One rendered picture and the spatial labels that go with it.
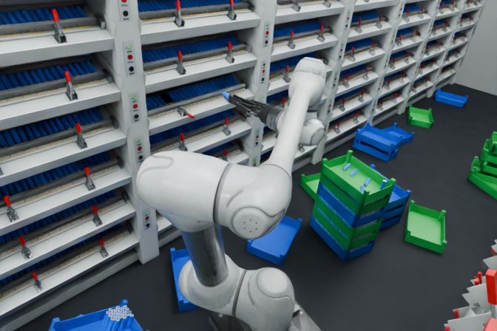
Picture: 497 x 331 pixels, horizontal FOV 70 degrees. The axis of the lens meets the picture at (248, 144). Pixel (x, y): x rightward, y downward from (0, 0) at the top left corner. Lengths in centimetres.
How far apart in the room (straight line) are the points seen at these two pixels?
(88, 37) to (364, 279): 162
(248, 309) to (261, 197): 63
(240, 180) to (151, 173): 18
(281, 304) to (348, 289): 75
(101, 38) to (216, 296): 91
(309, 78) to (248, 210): 59
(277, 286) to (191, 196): 58
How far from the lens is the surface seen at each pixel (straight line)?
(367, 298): 191
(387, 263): 210
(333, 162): 192
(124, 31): 132
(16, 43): 125
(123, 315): 167
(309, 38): 214
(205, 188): 70
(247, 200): 66
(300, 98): 104
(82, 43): 127
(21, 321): 185
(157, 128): 152
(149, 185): 75
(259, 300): 120
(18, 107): 130
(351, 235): 188
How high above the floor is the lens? 145
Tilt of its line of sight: 31 degrees down
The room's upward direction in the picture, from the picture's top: 5 degrees clockwise
